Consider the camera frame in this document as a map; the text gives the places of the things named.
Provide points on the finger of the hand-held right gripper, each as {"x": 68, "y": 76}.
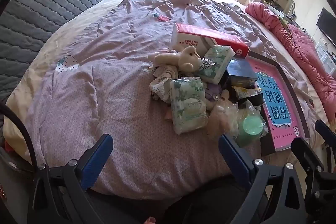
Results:
{"x": 325, "y": 127}
{"x": 305, "y": 151}

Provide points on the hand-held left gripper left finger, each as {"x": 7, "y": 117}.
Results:
{"x": 95, "y": 163}

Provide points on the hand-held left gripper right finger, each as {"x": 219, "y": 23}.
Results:
{"x": 236, "y": 158}

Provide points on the green cup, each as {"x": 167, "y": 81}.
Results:
{"x": 249, "y": 129}

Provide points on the dark tray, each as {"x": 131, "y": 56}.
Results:
{"x": 267, "y": 146}

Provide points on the clear plastic bag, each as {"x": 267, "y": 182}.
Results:
{"x": 223, "y": 119}

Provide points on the yellow snack packet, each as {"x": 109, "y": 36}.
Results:
{"x": 246, "y": 92}

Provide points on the purple knitted pouch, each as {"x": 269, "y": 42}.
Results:
{"x": 212, "y": 92}

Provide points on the green floral tissue pack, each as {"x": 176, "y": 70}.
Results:
{"x": 216, "y": 64}
{"x": 187, "y": 106}

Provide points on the teddy bear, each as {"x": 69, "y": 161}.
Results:
{"x": 187, "y": 58}

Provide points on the pink book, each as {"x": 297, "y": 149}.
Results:
{"x": 282, "y": 119}

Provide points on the white drawer cabinet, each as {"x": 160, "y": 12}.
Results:
{"x": 325, "y": 56}

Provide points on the pink ruffled blanket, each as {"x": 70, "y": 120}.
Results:
{"x": 302, "y": 50}

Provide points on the dark blue box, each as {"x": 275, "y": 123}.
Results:
{"x": 240, "y": 71}

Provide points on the lilac printed duvet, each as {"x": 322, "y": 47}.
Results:
{"x": 118, "y": 69}

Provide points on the black monitor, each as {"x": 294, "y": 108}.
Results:
{"x": 326, "y": 26}

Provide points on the red and white tissue box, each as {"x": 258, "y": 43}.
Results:
{"x": 210, "y": 35}

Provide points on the table mirror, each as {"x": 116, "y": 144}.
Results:
{"x": 284, "y": 3}

